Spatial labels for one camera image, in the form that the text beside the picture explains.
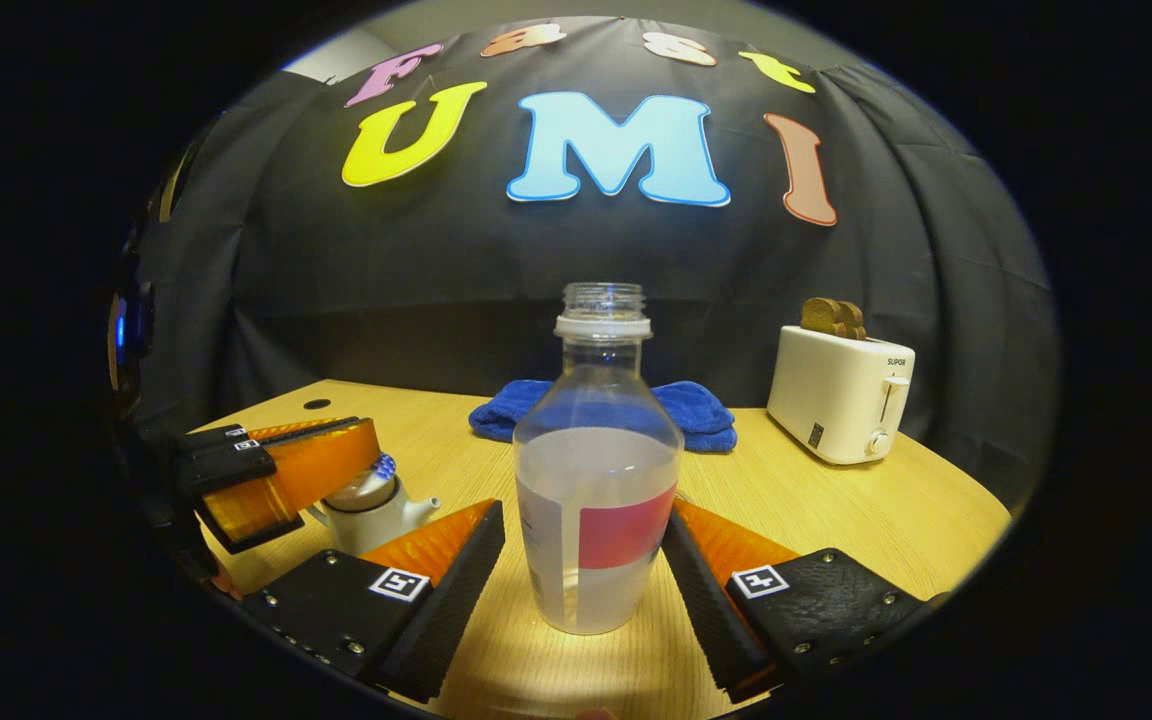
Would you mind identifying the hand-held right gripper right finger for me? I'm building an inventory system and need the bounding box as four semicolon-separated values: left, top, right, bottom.
661;497;949;704

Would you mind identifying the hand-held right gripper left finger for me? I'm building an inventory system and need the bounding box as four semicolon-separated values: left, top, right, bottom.
241;498;507;704

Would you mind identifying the white teacup lid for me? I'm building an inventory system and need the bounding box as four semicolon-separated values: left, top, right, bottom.
324;452;400;514

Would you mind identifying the white ceramic teacup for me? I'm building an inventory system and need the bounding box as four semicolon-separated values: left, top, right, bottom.
311;482;442;557

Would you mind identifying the clear plastic water bottle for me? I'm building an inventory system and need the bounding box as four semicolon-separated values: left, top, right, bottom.
513;282;685;637

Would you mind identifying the blue folded towel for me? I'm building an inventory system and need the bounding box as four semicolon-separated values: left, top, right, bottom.
468;379;737;455

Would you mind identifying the white toaster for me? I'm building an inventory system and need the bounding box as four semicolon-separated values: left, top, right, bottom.
766;322;917;467

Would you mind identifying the black backdrop cloth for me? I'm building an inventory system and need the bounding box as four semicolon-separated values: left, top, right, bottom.
121;15;1062;511

